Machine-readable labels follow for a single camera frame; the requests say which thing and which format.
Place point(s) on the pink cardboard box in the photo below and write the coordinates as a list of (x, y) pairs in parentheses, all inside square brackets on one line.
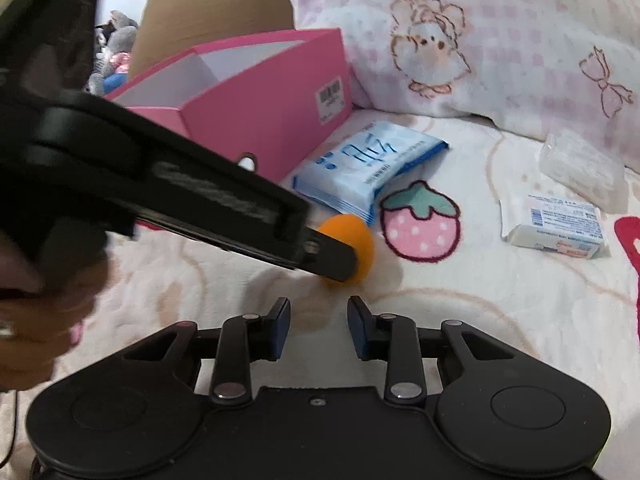
[(280, 110)]

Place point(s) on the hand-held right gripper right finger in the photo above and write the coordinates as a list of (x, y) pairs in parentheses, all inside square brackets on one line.
[(357, 332)]

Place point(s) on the person's left hand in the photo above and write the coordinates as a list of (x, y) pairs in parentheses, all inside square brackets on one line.
[(50, 330)]

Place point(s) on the grey plush toy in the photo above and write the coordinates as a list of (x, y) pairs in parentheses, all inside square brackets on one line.
[(117, 45)]

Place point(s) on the printed bear blanket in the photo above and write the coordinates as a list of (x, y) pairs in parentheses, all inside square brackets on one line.
[(500, 310)]

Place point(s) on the orange ball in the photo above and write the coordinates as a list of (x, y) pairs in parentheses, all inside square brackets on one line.
[(350, 230)]

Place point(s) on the blue tissue pack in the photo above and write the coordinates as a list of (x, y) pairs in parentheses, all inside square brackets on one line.
[(360, 170)]

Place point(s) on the pink checked pillow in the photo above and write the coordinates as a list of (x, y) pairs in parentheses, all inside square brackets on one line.
[(500, 20)]

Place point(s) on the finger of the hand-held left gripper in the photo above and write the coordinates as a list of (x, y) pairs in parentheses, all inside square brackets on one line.
[(332, 260)]

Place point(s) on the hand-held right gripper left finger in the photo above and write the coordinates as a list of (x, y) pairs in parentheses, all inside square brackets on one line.
[(280, 330)]

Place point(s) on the clear plastic packet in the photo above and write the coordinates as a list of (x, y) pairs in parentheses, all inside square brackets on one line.
[(582, 165)]

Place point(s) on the white paper packet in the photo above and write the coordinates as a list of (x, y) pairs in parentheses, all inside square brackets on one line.
[(550, 225)]

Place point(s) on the brown pillow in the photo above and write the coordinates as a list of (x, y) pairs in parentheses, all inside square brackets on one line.
[(200, 10)]

